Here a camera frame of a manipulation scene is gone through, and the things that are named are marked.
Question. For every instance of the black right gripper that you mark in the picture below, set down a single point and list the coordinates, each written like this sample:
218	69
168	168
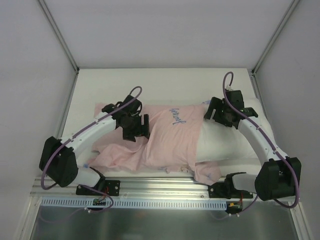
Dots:
216	110

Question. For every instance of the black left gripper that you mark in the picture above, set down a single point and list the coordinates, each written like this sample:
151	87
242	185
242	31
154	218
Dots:
136	128

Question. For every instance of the blue and pink printed pillowcase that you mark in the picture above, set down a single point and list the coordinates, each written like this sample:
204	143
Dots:
171	147

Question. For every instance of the white pillow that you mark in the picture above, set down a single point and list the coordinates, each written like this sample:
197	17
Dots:
217	142

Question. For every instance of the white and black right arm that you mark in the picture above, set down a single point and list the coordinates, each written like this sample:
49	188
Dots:
279	176

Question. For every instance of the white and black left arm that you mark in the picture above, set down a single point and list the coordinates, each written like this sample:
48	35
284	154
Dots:
59	156

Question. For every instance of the shiny metal front plate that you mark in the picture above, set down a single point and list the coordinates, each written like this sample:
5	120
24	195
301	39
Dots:
263	221

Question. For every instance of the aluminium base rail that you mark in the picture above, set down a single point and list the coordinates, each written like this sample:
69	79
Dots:
165	188

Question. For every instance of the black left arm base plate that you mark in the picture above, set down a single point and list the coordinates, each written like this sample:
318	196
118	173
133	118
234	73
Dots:
104	186

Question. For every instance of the white slotted cable duct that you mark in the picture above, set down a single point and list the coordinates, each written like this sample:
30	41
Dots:
74	202

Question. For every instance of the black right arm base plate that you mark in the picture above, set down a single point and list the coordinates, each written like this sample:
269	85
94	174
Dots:
221	190

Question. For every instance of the right aluminium corner post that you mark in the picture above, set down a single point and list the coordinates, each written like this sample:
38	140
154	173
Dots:
275	35

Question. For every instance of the aluminium corner post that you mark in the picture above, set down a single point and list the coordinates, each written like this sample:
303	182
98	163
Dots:
58	34
275	35

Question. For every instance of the left aluminium corner post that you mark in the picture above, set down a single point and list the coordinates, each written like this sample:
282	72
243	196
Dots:
58	34

